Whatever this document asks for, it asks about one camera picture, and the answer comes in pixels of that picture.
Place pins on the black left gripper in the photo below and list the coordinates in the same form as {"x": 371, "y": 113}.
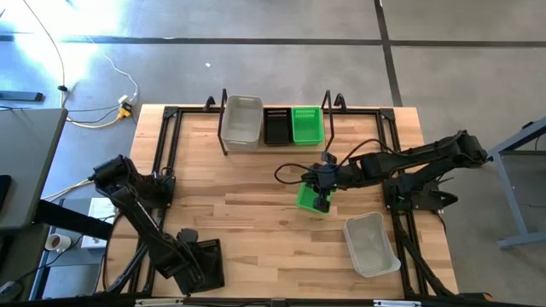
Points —
{"x": 183, "y": 260}

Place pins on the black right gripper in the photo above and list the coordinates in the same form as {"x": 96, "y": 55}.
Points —
{"x": 326, "y": 179}

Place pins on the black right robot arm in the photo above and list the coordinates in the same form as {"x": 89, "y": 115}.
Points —
{"x": 426, "y": 155}

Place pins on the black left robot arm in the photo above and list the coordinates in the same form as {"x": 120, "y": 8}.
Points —
{"x": 141, "y": 221}

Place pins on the white box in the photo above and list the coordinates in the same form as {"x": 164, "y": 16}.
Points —
{"x": 100, "y": 211}

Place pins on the black desk leg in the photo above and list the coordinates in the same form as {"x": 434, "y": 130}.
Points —
{"x": 72, "y": 219}

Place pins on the white paper cup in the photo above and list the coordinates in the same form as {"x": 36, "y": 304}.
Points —
{"x": 58, "y": 243}

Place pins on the computer mouse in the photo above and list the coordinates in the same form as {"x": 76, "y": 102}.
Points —
{"x": 9, "y": 291}

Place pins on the grey metal table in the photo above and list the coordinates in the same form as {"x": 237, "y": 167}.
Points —
{"x": 512, "y": 200}

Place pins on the grey desk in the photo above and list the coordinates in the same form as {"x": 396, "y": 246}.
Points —
{"x": 25, "y": 162}

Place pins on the black flat device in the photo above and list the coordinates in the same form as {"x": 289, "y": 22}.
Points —
{"x": 4, "y": 192}

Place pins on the black flat bar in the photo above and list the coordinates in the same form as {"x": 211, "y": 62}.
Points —
{"x": 21, "y": 96}

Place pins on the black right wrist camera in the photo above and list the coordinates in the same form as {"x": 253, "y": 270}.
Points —
{"x": 329, "y": 158}

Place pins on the wooden shelf with black frame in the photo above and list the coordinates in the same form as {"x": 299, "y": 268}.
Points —
{"x": 273, "y": 149}

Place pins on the black aluminium table frame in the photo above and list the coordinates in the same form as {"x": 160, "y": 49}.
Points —
{"x": 192, "y": 111}

